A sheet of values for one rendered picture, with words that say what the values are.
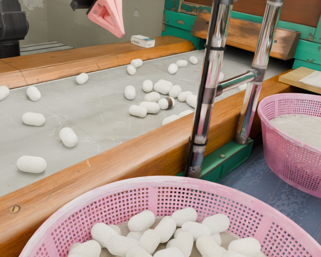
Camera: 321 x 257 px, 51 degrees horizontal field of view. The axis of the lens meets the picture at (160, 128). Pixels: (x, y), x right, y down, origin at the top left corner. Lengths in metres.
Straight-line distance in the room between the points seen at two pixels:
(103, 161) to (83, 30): 2.29
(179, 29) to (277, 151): 0.67
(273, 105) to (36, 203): 0.50
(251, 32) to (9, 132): 0.67
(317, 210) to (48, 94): 0.50
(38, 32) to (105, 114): 2.45
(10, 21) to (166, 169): 0.63
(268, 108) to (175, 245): 0.41
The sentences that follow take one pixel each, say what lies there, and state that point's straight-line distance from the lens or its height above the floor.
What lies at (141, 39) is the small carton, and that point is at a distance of 0.95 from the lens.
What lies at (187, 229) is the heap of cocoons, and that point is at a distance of 0.36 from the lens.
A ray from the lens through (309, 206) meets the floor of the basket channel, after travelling 0.57.
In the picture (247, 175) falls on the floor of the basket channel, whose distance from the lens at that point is 0.59.
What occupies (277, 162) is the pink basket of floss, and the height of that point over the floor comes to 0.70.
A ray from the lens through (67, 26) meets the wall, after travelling 2.81.
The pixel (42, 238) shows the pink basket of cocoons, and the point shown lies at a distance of 0.32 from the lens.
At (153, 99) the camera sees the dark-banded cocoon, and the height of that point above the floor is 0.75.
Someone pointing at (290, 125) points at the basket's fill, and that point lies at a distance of 0.67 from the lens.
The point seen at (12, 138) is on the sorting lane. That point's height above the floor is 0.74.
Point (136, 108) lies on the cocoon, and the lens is 0.57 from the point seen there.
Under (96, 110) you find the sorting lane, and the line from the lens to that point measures 0.59.
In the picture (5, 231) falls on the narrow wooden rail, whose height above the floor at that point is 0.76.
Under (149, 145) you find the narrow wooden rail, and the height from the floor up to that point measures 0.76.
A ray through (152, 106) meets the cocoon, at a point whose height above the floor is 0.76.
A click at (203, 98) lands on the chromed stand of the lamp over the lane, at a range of 0.43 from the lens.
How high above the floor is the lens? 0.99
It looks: 27 degrees down
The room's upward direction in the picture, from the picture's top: 7 degrees clockwise
